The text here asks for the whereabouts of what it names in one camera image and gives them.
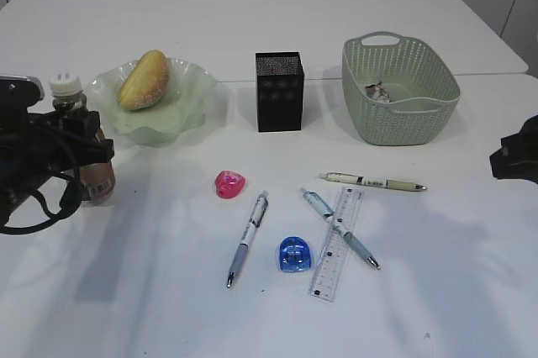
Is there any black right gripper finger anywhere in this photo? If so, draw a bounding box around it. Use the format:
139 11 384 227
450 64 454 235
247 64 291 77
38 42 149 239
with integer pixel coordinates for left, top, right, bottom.
489 116 538 183

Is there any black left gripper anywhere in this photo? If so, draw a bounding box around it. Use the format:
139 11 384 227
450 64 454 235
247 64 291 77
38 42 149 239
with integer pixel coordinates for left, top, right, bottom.
1 110 115 224

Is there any brown coffee bottle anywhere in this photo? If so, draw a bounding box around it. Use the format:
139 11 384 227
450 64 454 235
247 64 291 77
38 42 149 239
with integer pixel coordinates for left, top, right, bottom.
49 72 116 205

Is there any yellow sugared bread bun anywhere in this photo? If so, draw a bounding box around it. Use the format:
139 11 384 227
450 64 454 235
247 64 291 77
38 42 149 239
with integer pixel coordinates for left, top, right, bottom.
119 50 169 111

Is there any pink pencil sharpener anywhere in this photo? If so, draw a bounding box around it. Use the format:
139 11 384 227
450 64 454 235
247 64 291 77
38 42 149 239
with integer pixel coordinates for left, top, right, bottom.
214 170 246 199

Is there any pink grey paper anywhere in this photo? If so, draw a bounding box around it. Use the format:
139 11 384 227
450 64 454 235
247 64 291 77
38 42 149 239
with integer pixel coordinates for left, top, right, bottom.
365 81 395 103

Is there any cream white pen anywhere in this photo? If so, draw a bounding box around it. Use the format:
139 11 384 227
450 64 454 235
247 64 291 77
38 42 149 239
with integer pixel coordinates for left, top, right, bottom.
318 172 428 192

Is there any blue pencil sharpener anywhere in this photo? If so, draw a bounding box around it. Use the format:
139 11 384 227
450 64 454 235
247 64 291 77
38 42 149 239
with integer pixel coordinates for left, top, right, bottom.
277 236 313 273

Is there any green glass wavy plate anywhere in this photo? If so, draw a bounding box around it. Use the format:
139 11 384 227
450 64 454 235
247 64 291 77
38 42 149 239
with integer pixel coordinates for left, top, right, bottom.
84 57 217 145

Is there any green plastic woven basket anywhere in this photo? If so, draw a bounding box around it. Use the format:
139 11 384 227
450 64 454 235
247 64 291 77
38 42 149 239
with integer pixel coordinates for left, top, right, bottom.
341 31 461 146

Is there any white grey-grip pen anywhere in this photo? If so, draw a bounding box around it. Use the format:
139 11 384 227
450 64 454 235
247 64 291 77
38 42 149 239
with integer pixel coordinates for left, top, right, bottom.
226 190 268 288

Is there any black mesh pen holder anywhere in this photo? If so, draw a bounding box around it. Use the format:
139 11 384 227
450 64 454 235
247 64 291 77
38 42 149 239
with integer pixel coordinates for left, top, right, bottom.
255 52 304 132

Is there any light blue pen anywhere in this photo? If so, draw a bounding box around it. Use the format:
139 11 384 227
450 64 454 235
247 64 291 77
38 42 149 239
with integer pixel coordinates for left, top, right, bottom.
300 187 381 270

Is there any clear plastic ruler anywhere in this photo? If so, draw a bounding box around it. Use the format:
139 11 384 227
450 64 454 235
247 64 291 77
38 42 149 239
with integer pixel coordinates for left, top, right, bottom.
309 187 363 302

